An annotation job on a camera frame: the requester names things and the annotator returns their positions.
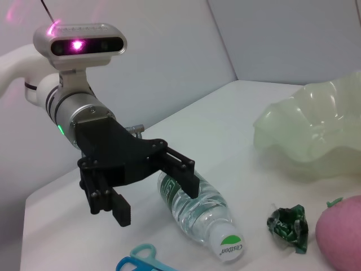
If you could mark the green toy frog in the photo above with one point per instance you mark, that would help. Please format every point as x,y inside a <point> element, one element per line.
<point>287,226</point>

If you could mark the pink peach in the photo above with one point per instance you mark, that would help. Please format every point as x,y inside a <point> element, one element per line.
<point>344,231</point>

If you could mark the clear green-label water bottle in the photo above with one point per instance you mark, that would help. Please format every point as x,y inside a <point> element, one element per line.
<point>203,217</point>

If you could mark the pale green glass fruit plate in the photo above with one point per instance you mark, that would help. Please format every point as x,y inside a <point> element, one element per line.
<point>310,135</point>

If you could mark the blue plastic scissors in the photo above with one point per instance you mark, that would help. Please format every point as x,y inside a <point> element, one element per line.
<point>158,266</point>

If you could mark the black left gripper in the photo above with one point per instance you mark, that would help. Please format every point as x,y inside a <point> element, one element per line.
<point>112,152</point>

